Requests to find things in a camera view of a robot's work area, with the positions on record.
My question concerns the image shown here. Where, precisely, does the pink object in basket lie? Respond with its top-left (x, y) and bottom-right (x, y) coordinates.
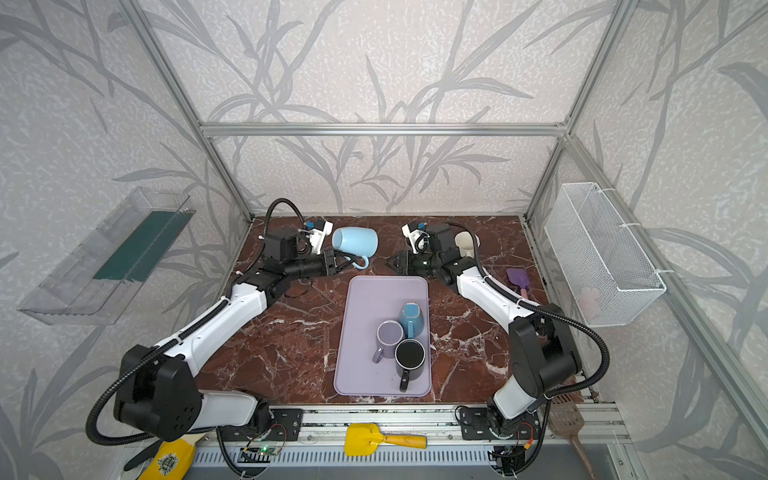
top-left (577, 287), bottom-right (601, 321)

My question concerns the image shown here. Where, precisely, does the lavender plastic tray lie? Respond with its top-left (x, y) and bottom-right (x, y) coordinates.
top-left (334, 275), bottom-right (432, 398)

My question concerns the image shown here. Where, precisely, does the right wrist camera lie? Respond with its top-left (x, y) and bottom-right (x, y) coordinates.
top-left (401, 220), bottom-right (429, 254)

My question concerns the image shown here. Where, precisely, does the black ceramic mug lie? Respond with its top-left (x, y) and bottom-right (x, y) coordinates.
top-left (394, 339), bottom-right (426, 393)

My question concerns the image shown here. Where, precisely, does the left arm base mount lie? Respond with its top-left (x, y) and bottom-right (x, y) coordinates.
top-left (222, 408), bottom-right (304, 442)

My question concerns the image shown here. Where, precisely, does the white wire basket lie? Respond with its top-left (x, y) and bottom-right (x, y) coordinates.
top-left (544, 182), bottom-right (667, 328)

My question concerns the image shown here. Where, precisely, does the aluminium cage frame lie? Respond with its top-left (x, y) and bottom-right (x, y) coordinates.
top-left (118, 1), bottom-right (767, 442)

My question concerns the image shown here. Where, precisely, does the green sponge sheet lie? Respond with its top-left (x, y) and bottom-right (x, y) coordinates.
top-left (93, 209), bottom-right (195, 282)

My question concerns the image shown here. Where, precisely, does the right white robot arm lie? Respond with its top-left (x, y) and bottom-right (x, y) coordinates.
top-left (387, 221), bottom-right (610, 431)

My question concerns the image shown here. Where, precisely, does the purple ceramic mug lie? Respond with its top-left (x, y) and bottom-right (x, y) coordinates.
top-left (372, 320), bottom-right (404, 364)

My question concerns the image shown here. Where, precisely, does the yellow toy shovel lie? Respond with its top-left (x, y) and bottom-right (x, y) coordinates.
top-left (344, 423), bottom-right (427, 457)

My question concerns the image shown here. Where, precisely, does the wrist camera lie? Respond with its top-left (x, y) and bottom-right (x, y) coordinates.
top-left (304, 219), bottom-right (333, 255)
top-left (401, 220), bottom-right (429, 254)

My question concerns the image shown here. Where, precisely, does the white ceramic mug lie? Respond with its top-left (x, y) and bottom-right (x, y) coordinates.
top-left (454, 231), bottom-right (480, 258)

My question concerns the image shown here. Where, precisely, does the purple silicone spatula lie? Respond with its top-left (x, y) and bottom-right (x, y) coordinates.
top-left (506, 268), bottom-right (531, 299)

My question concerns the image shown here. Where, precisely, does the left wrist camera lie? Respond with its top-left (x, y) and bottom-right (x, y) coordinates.
top-left (304, 219), bottom-right (333, 255)

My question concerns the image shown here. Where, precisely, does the clear plastic wall shelf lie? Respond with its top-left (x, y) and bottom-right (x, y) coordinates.
top-left (18, 187), bottom-right (196, 326)

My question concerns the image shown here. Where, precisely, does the light blue mug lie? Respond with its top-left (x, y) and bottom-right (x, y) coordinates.
top-left (332, 227), bottom-right (379, 270)

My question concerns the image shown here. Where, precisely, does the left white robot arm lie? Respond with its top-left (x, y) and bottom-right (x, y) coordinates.
top-left (85, 216), bottom-right (341, 446)

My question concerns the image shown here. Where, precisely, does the teal blue mug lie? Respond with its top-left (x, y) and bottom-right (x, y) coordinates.
top-left (399, 302), bottom-right (425, 339)

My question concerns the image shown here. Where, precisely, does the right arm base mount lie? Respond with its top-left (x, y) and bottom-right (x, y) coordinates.
top-left (454, 405), bottom-right (540, 442)

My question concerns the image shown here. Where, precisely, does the brown slotted spatula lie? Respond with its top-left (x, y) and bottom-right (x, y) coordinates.
top-left (549, 394), bottom-right (598, 479)

